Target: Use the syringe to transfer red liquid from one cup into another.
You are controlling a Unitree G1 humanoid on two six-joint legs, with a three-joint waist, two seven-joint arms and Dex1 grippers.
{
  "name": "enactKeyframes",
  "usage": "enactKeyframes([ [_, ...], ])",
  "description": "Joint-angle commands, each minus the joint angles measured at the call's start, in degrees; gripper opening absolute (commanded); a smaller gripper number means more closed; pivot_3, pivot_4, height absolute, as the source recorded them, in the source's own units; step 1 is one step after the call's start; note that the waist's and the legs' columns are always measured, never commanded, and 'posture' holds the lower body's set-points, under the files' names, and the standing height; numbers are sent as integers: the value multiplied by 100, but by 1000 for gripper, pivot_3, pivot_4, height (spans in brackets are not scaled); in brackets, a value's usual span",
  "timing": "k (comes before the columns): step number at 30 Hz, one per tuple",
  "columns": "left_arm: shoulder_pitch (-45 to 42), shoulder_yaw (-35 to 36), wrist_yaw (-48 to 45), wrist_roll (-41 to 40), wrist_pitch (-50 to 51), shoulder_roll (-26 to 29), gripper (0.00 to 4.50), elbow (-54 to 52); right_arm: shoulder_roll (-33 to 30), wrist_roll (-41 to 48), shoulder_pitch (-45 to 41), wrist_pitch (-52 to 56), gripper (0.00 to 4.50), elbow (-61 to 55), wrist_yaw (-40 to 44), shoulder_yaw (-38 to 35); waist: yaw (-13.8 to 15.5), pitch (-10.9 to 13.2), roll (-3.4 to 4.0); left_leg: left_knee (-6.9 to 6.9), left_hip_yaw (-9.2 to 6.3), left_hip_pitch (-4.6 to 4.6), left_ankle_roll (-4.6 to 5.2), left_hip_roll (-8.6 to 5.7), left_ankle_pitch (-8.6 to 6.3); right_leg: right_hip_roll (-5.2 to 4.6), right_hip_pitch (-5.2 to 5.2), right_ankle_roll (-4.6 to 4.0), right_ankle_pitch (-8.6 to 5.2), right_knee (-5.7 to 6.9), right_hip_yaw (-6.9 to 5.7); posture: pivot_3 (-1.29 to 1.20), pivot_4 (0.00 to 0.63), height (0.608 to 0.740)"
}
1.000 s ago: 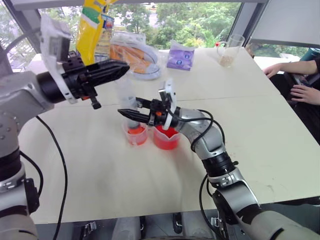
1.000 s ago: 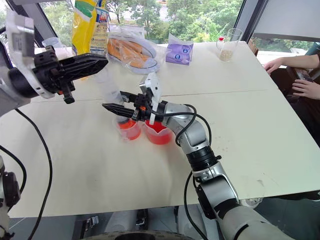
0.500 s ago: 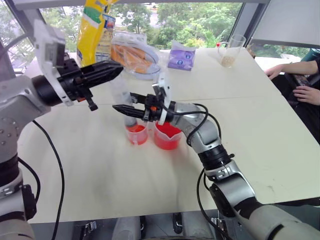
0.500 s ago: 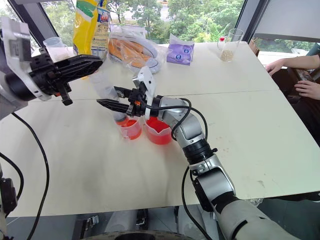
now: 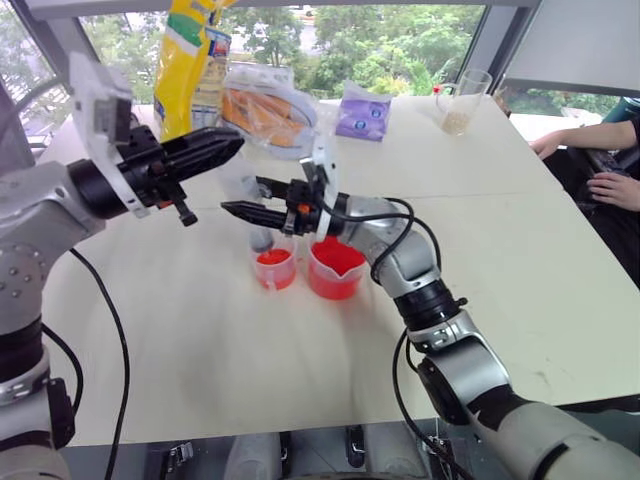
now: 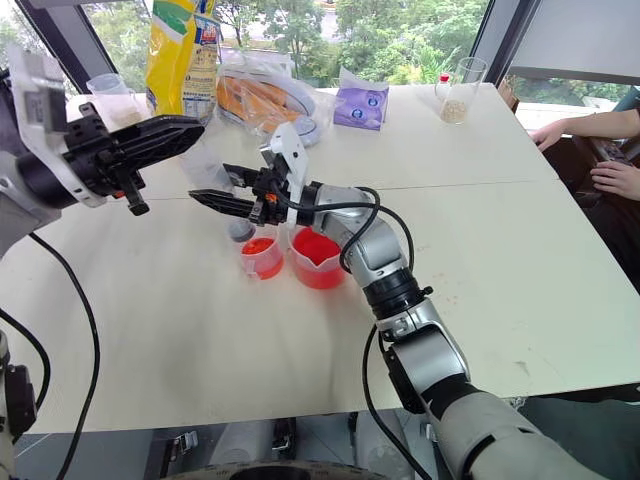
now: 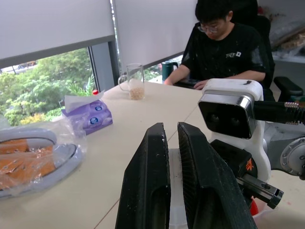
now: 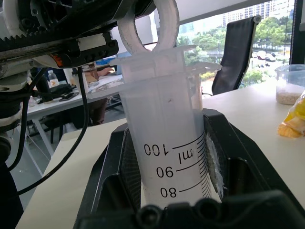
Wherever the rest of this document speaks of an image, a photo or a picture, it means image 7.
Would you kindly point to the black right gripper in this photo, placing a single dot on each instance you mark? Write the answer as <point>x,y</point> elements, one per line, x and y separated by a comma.
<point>234,158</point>

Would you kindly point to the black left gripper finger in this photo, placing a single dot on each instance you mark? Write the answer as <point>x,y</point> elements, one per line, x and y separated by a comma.
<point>143,181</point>

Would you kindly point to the clear cup with red liquid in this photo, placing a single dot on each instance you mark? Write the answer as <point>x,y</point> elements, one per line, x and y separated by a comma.
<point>255,208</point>

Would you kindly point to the person's left hand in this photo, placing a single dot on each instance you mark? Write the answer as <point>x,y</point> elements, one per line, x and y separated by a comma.
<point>201,84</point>

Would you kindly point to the purple tissue pack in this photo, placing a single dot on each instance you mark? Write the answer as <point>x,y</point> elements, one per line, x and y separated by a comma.
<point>95,119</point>

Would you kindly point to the grey oval tray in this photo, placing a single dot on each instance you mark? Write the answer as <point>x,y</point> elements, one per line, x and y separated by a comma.
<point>64,164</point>

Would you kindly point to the clear plastic bag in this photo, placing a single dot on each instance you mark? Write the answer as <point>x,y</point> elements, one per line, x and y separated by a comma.
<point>69,133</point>

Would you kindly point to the glass mug with grains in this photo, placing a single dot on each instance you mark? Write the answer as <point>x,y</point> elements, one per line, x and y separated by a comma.
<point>136,91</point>

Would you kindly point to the red bottle cap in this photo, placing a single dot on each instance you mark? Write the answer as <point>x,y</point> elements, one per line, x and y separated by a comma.
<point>95,92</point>

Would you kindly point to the black keyboard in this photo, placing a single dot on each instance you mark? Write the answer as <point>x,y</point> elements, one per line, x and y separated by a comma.
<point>186,83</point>

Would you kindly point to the dark green mug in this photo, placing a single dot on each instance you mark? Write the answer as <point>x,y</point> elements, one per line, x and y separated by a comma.
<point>168,69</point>

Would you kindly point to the orange snack packets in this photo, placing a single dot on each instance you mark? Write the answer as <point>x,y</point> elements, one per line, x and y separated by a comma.
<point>26,164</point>

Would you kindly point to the person in black t-shirt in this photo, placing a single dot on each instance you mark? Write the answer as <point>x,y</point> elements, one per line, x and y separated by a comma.
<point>221,52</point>

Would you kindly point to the narrow white roller blind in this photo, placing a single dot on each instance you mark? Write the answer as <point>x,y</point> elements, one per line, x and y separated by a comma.
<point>152,28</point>

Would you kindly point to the black office chair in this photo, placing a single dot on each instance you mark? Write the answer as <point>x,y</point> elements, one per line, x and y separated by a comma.
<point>267,31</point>

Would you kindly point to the wide white roller blind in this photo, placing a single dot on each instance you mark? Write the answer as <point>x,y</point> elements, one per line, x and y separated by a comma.
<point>54,21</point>

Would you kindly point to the dark window frame post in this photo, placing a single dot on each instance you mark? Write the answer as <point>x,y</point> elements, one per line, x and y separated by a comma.
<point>104,64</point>

